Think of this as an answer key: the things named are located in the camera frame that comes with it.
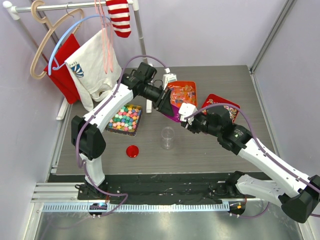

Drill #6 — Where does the orange candy box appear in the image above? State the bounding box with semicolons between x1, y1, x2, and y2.
167;81;197;108

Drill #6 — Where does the red cloth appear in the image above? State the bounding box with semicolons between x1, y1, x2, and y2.
49;34;80;105

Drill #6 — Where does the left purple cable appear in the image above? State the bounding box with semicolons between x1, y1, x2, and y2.
75;54;171;217

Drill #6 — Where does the red lollipop box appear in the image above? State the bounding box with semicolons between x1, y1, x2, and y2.
201;93;240;123

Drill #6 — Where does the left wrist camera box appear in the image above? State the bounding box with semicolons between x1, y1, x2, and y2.
162;73;177;88

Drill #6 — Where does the purple plastic scoop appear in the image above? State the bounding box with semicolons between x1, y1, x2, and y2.
159;103;183;124

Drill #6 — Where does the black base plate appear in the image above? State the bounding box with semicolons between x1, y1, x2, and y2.
75;173;245;205

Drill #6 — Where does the white cloth bag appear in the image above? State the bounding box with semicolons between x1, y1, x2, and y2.
64;30;122;112

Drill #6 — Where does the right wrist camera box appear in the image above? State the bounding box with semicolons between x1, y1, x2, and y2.
178;102;198;124

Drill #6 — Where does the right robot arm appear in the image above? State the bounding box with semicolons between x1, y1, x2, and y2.
178;103;320;223

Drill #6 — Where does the gold tin of star candies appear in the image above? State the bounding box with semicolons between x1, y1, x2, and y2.
105;104;143;137

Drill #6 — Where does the pink wire hanger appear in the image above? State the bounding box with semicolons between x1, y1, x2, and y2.
94;0;114;74

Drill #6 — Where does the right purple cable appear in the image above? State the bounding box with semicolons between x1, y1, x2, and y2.
184;102;320;221

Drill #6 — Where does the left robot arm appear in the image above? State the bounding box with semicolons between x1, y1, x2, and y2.
71;62;174;200

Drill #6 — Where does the clear plastic jar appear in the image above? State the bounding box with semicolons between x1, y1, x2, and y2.
161;126;175;150

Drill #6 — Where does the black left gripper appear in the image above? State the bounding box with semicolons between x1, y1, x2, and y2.
140;83;175;118

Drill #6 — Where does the aluminium rail frame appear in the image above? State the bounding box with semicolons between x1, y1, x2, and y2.
25;175;312;240

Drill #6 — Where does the wooden clothes hanger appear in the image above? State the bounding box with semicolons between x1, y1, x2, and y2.
30;0;85;80

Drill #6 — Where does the red jar lid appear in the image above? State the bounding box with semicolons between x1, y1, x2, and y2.
126;145;139;158

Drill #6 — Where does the blue clothes hanger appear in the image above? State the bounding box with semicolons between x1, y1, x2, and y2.
47;14;100;76

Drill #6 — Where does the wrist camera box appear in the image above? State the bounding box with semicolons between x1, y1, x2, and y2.
178;102;198;124
162;73;177;88

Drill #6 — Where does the white clothes rack stand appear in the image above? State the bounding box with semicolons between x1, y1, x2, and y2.
2;0;152;121

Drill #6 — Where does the red white striped sock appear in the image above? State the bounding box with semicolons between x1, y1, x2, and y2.
106;0;132;38

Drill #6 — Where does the purple cable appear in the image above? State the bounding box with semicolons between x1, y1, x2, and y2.
184;102;320;221
75;54;171;217

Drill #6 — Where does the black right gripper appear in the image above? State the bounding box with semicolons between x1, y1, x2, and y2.
181;110;221;137

